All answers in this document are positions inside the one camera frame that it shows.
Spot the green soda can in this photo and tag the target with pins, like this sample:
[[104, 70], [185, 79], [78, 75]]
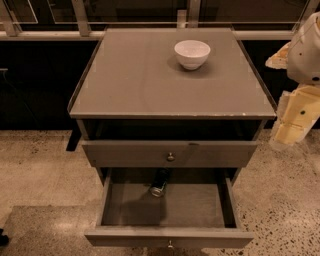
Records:
[[159, 183]]

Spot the open grey middle drawer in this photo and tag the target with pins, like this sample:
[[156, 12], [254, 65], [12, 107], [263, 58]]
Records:
[[197, 211]]

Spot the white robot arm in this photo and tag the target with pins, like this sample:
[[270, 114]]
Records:
[[304, 53]]

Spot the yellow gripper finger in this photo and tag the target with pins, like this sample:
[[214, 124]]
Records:
[[297, 112], [279, 60]]

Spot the grey drawer cabinet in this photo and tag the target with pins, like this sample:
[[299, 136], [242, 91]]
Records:
[[135, 89]]

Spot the brass top drawer knob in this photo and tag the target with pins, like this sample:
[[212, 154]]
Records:
[[170, 157]]

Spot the black object at floor edge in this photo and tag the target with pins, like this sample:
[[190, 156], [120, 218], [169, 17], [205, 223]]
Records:
[[4, 240]]

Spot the metal railing frame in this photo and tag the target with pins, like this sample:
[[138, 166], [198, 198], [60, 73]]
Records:
[[88, 19]]

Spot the grey top drawer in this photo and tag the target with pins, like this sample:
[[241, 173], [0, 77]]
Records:
[[188, 154]]

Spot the white ceramic bowl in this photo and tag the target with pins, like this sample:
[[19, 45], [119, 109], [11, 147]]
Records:
[[191, 54]]

